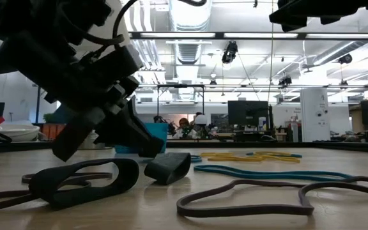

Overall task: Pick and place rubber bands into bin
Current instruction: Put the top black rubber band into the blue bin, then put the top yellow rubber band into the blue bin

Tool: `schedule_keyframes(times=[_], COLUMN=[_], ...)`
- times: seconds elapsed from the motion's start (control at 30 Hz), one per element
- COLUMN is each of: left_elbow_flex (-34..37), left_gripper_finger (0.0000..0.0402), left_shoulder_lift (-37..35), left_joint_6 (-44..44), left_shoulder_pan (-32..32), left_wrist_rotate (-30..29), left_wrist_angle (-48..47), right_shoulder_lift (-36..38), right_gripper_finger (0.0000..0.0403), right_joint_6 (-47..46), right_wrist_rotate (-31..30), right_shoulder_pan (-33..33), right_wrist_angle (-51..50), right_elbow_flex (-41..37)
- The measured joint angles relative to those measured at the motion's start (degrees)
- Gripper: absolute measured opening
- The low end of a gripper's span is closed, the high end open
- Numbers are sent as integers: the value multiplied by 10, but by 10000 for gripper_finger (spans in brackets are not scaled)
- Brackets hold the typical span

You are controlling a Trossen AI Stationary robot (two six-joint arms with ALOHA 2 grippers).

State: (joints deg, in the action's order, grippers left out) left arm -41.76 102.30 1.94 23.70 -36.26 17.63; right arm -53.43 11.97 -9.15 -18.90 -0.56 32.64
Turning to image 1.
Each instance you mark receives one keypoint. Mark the small black hanging camera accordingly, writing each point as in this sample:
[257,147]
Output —
[285,80]

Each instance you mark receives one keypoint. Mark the white blue canister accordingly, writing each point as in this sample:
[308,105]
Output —
[262,123]

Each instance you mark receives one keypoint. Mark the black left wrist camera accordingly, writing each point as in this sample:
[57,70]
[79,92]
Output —
[117,64]

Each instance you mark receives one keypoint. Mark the thin dark purple rubber band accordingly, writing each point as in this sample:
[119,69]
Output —
[11,193]
[251,211]

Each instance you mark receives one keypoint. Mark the black round mounted camera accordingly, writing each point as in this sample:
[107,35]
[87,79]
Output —
[345,59]

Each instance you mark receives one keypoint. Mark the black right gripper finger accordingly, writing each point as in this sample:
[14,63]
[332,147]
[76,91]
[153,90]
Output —
[291,16]

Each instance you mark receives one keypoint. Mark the long teal rubber band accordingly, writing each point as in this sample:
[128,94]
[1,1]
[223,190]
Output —
[267,175]

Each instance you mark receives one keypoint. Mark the black aluminium table frame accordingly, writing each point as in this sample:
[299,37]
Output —
[18,147]

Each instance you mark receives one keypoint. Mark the person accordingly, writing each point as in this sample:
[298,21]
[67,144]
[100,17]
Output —
[184,131]

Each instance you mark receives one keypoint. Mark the black hanging overhead camera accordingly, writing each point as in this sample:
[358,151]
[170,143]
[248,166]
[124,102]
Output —
[229,52]

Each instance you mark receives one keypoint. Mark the dark tilted screen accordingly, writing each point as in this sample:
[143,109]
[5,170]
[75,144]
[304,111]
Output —
[63,116]

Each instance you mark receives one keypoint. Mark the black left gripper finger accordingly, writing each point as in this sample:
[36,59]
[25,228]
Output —
[129,134]
[78,134]

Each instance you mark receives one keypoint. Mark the thin blue rubber band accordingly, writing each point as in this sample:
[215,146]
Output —
[294,156]
[200,160]

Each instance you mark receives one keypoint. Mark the orange cardboard box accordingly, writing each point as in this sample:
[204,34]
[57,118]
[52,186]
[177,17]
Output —
[45,132]
[54,132]

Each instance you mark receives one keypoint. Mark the black background station frame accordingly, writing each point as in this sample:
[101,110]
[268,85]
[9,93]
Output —
[180,86]

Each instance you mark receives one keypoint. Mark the large wide black rubber band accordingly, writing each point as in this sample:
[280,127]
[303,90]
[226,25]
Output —
[85,195]

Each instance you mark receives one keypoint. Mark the white ceramic bowl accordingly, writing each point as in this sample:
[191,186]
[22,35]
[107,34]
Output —
[14,132]

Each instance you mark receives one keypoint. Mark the white dome lamp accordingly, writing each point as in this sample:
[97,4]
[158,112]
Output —
[202,119]

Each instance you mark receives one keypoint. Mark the small background potted plant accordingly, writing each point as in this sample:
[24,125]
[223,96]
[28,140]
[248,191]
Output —
[49,118]

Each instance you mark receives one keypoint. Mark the short wide black rubber band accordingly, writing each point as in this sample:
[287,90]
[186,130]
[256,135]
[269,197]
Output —
[168,169]

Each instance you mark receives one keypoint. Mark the black background table frame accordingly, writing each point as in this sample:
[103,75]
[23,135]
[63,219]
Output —
[38,108]

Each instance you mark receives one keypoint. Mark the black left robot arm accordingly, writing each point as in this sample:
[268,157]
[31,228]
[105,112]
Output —
[27,16]

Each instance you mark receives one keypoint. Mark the blue plastic bin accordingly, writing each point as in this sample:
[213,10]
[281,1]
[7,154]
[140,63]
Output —
[158,134]

